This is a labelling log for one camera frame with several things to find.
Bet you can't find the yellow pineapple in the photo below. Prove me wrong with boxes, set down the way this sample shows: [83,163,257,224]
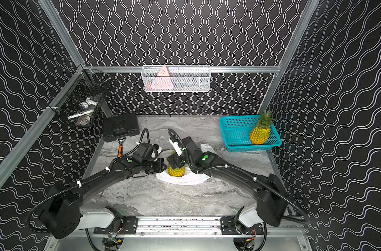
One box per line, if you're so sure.
[167,150,186,177]
[250,111,274,145]

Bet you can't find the white plastic bag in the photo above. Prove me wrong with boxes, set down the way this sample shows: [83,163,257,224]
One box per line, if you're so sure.
[156,153,211,185]

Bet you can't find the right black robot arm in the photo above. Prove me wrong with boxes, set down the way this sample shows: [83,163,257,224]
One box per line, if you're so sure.
[167,129,311,227]

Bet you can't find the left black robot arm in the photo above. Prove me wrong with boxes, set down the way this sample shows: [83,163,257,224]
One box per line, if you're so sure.
[24,128,160,239]

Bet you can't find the black tool case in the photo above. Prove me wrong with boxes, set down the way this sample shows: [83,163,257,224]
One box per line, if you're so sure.
[103,113,140,142]

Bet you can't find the teal plastic basket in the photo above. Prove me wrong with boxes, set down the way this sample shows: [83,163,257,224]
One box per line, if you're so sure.
[219,115,282,152]

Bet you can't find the pink triangle card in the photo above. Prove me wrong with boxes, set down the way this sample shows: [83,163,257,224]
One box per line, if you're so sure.
[151,65,174,91]

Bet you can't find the items in black basket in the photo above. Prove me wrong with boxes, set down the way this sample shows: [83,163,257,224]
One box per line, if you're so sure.
[68,97,98,126]

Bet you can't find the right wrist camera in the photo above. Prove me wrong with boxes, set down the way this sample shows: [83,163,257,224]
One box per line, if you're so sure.
[172,141,183,156]

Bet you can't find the orange handled wrench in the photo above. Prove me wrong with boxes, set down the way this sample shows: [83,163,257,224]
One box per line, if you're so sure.
[117,137,126,157]

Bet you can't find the metal base rail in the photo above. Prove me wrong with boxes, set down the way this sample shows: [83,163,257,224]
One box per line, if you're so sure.
[90,215,263,238]

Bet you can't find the white wire mesh basket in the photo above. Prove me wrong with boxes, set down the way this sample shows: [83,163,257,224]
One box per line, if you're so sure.
[141,65,211,93]

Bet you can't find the black wire basket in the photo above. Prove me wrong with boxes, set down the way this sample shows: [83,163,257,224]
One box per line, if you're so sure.
[50,65,113,128]

